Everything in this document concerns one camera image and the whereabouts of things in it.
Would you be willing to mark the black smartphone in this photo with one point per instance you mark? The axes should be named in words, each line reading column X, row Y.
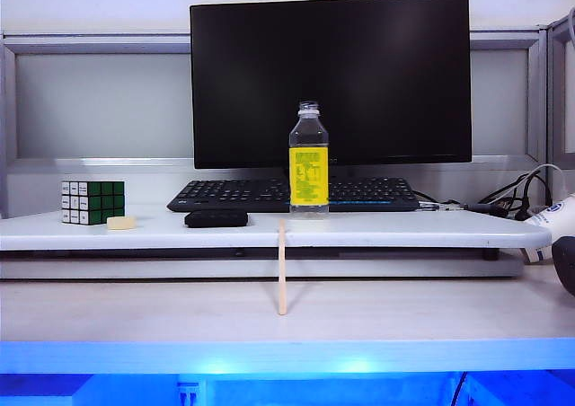
column 215, row 218

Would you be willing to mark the rubik's cube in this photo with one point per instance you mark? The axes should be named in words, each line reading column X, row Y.
column 92, row 201

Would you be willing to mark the white desk riser platform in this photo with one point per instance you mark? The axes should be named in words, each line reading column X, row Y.
column 404, row 233

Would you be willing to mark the wide grey office partition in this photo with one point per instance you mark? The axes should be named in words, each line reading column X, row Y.
column 90, row 42

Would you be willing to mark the black computer monitor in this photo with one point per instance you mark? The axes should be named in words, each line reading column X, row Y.
column 359, row 64

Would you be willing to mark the black rounded object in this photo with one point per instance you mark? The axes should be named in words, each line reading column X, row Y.
column 567, row 267

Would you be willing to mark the light wooden stick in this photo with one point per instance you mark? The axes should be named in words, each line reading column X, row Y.
column 282, row 271

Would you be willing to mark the narrow grey partition frame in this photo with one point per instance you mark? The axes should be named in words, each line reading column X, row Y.
column 554, row 87

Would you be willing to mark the black computer keyboard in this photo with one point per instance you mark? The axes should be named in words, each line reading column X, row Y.
column 224, row 195

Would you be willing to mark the clear bottle yellow label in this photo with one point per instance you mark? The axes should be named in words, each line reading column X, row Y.
column 308, row 177

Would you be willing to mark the cream eraser block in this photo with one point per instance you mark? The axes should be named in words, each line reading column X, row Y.
column 121, row 223

